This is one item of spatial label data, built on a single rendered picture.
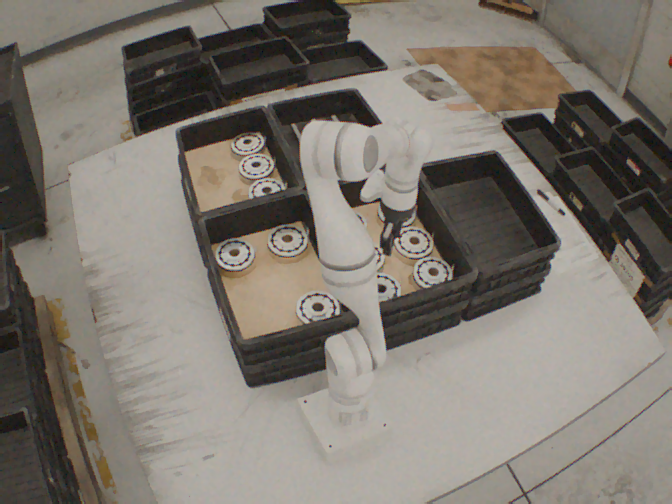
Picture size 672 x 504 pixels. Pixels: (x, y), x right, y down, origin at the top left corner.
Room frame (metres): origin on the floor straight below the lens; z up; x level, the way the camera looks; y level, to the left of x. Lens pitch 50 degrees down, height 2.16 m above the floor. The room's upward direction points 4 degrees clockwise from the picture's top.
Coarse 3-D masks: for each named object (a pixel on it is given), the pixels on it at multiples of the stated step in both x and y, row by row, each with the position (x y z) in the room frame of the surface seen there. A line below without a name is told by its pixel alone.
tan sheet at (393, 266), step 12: (372, 204) 1.29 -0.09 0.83; (372, 216) 1.25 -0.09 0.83; (372, 228) 1.21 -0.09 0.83; (420, 228) 1.22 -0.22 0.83; (432, 252) 1.14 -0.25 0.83; (384, 264) 1.09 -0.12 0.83; (396, 264) 1.09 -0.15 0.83; (396, 276) 1.05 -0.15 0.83; (408, 276) 1.06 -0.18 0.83; (408, 288) 1.02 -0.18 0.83
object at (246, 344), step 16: (304, 192) 1.22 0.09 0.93; (240, 208) 1.15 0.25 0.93; (208, 240) 1.04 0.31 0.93; (208, 256) 0.99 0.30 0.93; (224, 288) 0.90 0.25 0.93; (224, 304) 0.86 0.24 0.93; (320, 320) 0.84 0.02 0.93; (336, 320) 0.84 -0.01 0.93; (352, 320) 0.86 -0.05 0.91; (240, 336) 0.78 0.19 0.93; (256, 336) 0.78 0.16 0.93; (272, 336) 0.78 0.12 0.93; (288, 336) 0.80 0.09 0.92
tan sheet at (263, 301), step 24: (264, 240) 1.14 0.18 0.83; (264, 264) 1.06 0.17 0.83; (288, 264) 1.07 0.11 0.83; (312, 264) 1.07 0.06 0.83; (240, 288) 0.98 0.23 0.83; (264, 288) 0.99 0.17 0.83; (288, 288) 0.99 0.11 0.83; (312, 288) 1.00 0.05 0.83; (240, 312) 0.91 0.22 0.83; (264, 312) 0.91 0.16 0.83; (288, 312) 0.92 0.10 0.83
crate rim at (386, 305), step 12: (360, 180) 1.28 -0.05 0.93; (420, 180) 1.30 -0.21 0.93; (432, 204) 1.22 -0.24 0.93; (444, 216) 1.18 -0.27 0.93; (456, 240) 1.10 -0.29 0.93; (468, 264) 1.03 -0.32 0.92; (468, 276) 0.99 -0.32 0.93; (432, 288) 0.95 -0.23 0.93; (444, 288) 0.95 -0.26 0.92; (384, 300) 0.90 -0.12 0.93; (396, 300) 0.91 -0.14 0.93; (408, 300) 0.91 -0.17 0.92
